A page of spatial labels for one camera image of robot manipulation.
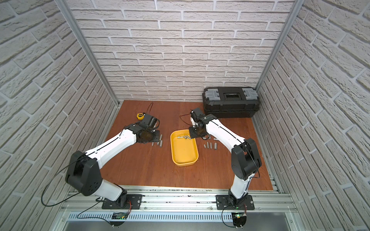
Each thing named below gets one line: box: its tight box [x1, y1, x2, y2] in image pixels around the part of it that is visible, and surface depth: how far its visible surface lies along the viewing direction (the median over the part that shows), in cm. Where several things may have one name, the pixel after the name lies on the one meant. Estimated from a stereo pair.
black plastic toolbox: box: [202, 86, 260, 118], surface depth 103 cm
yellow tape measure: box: [136, 113, 145, 121], surface depth 111 cm
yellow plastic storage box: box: [170, 128, 199, 167], surface depth 96 cm
